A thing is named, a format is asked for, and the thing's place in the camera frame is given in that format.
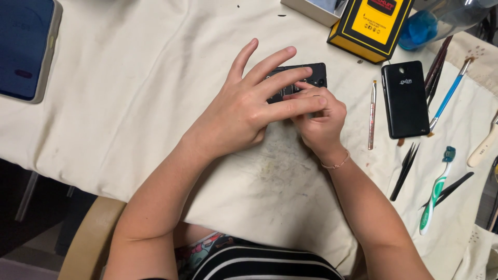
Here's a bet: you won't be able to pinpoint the white cardboard box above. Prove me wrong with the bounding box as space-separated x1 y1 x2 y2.
280 0 349 28

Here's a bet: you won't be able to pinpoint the thin brush with glitter handle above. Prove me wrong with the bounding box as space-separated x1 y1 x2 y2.
368 80 378 151

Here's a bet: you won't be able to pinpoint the person's left hand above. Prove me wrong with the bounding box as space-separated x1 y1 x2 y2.
183 38 328 160

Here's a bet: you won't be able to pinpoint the black phone back cover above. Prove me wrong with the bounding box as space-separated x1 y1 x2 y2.
381 60 431 140

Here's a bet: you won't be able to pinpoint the blue handled brush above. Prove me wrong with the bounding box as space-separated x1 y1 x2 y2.
429 57 476 133

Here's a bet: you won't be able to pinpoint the cream handled tool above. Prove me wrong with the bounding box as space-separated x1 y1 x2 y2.
466 112 498 168

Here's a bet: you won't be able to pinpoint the black tweezers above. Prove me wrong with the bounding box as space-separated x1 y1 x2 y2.
390 142 421 202

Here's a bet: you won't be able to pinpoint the black phone without back cover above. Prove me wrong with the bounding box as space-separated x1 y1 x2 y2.
266 62 328 105

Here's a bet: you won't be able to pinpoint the black white striped shirt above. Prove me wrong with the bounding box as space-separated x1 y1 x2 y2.
174 231 345 280

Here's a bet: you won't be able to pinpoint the black plastic spudger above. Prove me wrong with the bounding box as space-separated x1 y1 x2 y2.
420 171 475 210

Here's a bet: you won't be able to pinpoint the green and white toothbrush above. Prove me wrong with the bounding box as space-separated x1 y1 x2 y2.
419 146 457 236

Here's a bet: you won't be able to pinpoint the clear bottle with blue liquid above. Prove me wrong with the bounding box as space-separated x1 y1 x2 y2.
398 0 498 51

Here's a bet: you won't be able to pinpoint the tablet in grey case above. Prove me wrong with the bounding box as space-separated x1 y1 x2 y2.
0 0 64 104

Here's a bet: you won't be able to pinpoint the yellow and black tool box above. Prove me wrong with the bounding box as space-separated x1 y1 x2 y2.
327 0 415 65

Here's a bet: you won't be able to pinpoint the wooden chair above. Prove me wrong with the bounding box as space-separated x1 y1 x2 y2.
58 196 127 280

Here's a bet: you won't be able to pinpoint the person's right hand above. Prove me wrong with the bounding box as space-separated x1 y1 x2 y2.
283 81 349 164

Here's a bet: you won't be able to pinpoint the pink cord bracelet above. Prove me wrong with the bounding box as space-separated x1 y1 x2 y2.
321 149 351 170

